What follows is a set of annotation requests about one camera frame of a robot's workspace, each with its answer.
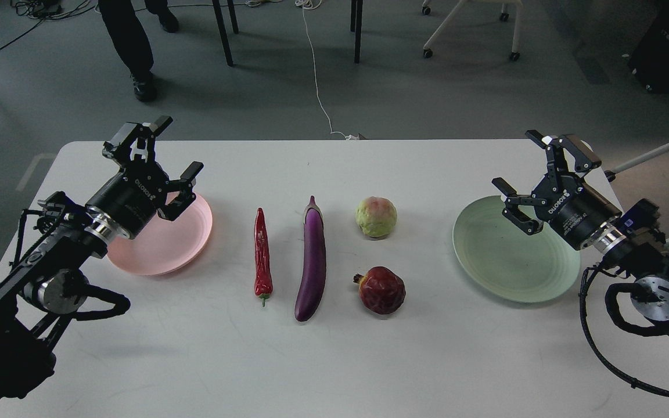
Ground pink plate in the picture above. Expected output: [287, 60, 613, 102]
[107, 193, 213, 277]

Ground green pink peach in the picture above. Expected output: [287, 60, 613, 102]
[355, 196, 398, 238]

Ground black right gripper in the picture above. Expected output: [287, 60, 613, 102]
[491, 129, 623, 250]

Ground white cable on floor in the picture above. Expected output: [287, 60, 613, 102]
[294, 0, 360, 141]

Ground person legs in black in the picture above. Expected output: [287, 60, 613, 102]
[98, 1, 157, 102]

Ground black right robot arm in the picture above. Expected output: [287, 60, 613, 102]
[492, 130, 669, 398]

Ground purple eggplant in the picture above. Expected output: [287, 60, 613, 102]
[294, 196, 327, 322]

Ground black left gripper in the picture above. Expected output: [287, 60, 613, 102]
[85, 116, 204, 240]

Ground black table legs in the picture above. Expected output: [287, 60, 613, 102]
[211, 0, 365, 67]

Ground black cables on floor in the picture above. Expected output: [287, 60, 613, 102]
[0, 0, 100, 69]

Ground green plate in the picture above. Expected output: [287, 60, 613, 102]
[452, 196, 581, 304]

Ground red pomegranate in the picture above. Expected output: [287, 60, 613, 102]
[353, 265, 406, 315]

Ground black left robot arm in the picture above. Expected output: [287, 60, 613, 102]
[0, 116, 203, 400]

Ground white rolling chair base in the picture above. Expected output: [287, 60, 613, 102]
[420, 0, 526, 62]

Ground red chili pepper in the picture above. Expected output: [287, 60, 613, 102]
[253, 207, 274, 307]

